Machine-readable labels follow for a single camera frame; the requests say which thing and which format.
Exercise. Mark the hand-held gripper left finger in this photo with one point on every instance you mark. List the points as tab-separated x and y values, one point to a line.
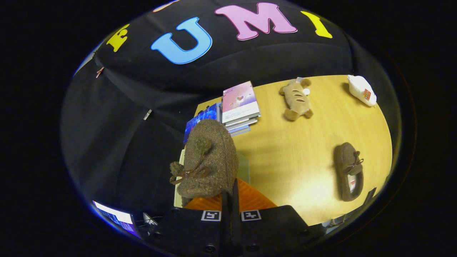
225	228

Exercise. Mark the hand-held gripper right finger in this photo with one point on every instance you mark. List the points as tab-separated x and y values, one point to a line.
235	228

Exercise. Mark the green fabric storage box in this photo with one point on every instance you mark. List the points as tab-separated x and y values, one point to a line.
245	171

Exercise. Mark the brown fuzzy shoe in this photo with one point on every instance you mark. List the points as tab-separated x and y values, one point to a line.
348	171
210	150

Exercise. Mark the light blue book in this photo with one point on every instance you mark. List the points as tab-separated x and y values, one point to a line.
238	130

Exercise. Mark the white book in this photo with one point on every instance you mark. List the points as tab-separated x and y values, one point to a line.
242	122

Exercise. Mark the laptop screen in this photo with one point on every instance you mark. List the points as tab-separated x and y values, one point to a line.
116	217

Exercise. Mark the dark blue book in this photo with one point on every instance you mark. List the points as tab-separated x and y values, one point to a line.
203	115

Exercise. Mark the pink cover book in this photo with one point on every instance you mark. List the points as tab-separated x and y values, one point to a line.
237	100

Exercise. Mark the silver clip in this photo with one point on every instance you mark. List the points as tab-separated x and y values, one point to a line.
147	114

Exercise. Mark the tan bread plush toy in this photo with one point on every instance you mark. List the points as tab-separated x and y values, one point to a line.
296	100

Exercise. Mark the white plush toy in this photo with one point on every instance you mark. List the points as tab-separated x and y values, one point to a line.
360	91

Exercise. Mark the wooden clip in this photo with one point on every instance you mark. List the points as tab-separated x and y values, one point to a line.
99	72

